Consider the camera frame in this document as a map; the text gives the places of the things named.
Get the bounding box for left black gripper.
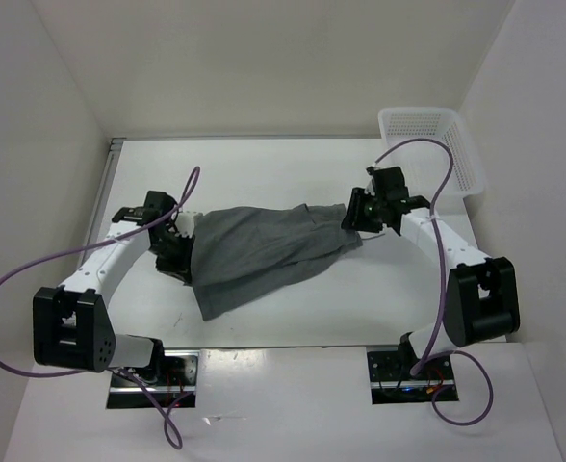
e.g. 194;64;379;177
149;231;195;284

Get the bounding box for grey shorts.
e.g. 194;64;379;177
191;204;363;321

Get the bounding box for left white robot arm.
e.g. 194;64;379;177
33;191;201;385

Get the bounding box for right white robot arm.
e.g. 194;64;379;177
342;167;521;378

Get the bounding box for white plastic basket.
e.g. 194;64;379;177
377;107;485;198

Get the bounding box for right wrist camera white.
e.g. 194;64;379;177
365;165;375;196

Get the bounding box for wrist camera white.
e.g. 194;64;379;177
174;211;203;238
365;165;375;196

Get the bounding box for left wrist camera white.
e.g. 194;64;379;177
174;211;203;238

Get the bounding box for aluminium table frame rail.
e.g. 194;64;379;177
86;138;125;244

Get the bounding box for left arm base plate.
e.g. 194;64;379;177
106;349;200;410

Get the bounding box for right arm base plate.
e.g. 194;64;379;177
366;346;459;405

